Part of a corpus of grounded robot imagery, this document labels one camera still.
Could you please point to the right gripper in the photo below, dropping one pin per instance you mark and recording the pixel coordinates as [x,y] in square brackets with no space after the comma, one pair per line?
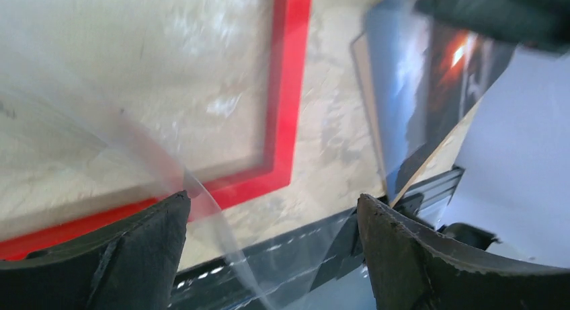
[537,24]

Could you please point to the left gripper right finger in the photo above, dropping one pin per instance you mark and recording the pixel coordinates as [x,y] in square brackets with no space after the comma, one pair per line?
[411,266]

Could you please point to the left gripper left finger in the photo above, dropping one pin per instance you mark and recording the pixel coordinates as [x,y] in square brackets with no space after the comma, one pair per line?
[129,264]

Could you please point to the red picture frame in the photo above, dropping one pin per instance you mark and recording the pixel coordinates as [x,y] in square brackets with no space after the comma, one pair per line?
[289,42]

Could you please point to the clear acrylic sheet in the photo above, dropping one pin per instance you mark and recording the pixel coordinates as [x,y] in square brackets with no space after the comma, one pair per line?
[108,102]

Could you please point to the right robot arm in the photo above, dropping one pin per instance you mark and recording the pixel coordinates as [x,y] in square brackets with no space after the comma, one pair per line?
[515,186]

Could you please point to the sunset landscape photo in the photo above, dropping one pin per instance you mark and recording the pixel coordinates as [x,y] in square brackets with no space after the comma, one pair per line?
[426,76]

